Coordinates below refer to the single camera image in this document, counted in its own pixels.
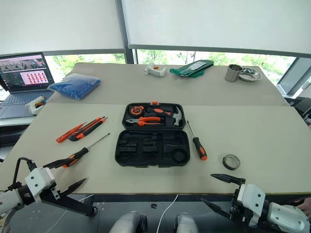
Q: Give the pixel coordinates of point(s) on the stainless steel cup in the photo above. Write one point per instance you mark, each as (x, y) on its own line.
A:
(232, 75)

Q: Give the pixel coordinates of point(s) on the small black floor object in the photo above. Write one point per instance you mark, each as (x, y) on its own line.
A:
(153, 206)

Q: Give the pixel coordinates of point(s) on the white glue gun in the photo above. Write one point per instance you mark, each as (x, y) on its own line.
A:
(32, 106)

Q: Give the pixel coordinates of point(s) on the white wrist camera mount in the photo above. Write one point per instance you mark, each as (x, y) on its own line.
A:
(251, 196)
(39, 180)

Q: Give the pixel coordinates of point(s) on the grey window sash frame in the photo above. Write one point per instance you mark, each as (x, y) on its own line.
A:
(294, 75)

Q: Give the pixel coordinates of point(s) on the white tape dispenser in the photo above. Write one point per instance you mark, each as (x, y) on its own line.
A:
(155, 70)

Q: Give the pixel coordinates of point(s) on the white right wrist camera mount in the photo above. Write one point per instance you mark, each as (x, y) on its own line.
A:
(251, 196)

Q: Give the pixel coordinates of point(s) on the white roller blind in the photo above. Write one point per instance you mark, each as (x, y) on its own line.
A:
(218, 21)
(60, 21)

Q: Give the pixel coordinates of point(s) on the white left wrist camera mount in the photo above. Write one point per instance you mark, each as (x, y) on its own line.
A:
(39, 180)

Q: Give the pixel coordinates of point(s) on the black table leg bracket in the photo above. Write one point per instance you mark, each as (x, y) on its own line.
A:
(73, 206)

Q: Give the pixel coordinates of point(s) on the orange black tape measure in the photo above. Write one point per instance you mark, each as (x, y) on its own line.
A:
(137, 110)

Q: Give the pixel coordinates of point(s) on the black equipment beside table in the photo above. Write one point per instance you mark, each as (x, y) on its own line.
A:
(302, 108)

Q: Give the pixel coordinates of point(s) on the black plastic tool case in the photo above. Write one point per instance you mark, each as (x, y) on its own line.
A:
(136, 155)

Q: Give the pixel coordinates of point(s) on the open grey laptop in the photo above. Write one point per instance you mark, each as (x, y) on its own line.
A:
(24, 72)

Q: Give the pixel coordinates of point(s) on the blue cloth in plastic bag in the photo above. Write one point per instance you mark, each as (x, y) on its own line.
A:
(75, 85)

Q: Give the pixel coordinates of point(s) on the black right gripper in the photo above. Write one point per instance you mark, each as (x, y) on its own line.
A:
(234, 209)

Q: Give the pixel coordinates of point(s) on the green pouch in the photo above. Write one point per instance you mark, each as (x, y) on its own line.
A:
(192, 68)

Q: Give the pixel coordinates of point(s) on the black orange utility knife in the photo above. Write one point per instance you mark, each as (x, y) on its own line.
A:
(87, 128)

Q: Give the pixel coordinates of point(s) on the grey window frame post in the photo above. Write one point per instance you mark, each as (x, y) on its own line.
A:
(126, 36)

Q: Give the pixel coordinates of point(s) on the person's bare hand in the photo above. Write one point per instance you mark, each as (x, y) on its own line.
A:
(305, 206)

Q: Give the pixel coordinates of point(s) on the silver rounded robot leg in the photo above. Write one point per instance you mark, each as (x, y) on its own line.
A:
(127, 223)
(185, 224)

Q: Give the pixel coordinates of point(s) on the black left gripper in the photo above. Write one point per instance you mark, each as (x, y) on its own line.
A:
(48, 193)

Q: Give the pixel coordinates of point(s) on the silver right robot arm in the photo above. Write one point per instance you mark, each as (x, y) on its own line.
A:
(289, 217)

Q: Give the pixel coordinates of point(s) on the orange test pen screwdriver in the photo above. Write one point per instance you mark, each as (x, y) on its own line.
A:
(69, 133)

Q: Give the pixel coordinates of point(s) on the stainless steel dish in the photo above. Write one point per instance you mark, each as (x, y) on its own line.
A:
(250, 75)

